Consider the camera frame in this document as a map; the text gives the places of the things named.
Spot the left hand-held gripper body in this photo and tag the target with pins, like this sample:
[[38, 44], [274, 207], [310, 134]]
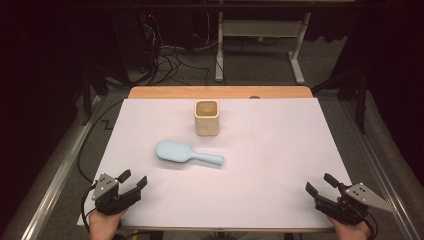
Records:
[[108, 200]]

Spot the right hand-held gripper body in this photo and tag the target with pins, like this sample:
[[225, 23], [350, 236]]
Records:
[[353, 206]]

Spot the light blue hairbrush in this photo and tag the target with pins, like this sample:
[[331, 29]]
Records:
[[175, 151]]

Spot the beige square cup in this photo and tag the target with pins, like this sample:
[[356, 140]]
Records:
[[206, 125]]

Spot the person's right hand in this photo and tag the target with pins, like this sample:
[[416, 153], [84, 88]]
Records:
[[353, 232]]

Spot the person's left hand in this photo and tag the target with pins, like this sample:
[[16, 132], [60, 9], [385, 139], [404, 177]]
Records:
[[103, 226]]

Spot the white table sheet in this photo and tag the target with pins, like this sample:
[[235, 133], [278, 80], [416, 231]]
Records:
[[266, 160]]

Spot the black stand leg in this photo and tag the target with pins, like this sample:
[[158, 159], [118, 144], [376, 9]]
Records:
[[88, 93], [360, 96]]

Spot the black equipment with red light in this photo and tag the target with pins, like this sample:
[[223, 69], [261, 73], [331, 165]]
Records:
[[148, 40]]

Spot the white metal stand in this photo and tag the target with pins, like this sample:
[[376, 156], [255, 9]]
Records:
[[260, 28]]

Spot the aluminium floor rail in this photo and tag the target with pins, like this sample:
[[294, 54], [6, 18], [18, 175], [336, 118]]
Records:
[[56, 176], [383, 173]]

